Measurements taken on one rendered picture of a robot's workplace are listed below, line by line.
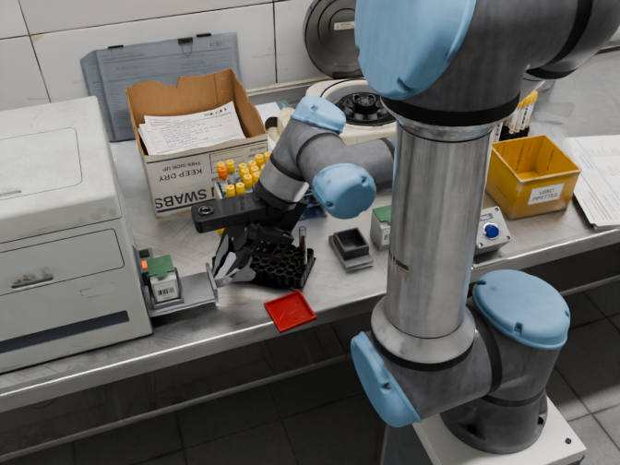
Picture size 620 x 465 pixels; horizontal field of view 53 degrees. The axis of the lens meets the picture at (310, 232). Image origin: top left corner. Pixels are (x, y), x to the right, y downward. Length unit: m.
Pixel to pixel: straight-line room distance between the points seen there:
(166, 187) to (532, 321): 0.75
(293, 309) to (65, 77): 0.74
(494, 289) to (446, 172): 0.27
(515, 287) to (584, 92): 1.07
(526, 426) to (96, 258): 0.63
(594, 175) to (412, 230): 0.91
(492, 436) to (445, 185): 0.43
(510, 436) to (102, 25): 1.11
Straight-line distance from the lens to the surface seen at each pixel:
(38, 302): 0.98
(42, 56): 1.47
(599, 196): 1.40
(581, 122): 1.66
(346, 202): 0.82
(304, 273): 1.09
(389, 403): 0.71
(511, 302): 0.77
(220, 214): 0.95
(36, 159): 0.96
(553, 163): 1.37
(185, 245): 1.20
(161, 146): 1.37
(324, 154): 0.84
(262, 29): 1.51
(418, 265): 0.61
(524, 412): 0.88
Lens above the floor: 1.68
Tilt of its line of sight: 42 degrees down
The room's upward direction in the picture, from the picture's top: straight up
